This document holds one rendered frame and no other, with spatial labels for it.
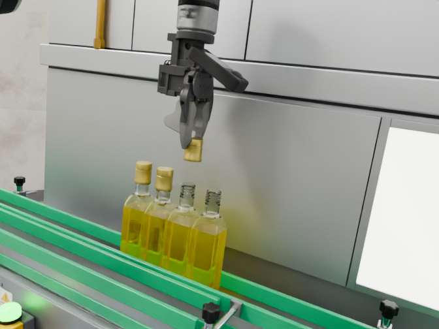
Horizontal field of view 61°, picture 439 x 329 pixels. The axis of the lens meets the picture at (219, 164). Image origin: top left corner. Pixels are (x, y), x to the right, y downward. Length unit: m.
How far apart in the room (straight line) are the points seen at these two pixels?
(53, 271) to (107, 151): 0.37
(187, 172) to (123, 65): 0.32
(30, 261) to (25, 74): 3.11
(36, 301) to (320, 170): 0.64
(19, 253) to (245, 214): 0.50
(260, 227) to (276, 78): 0.32
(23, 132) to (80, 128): 2.81
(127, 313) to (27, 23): 3.40
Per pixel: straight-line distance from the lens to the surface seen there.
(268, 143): 0.79
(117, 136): 1.05
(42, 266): 0.89
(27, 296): 0.92
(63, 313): 0.85
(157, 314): 0.70
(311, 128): 0.76
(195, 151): 0.71
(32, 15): 3.94
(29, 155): 4.01
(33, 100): 3.94
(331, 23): 0.80
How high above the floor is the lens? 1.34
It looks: 12 degrees down
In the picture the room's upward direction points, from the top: 7 degrees clockwise
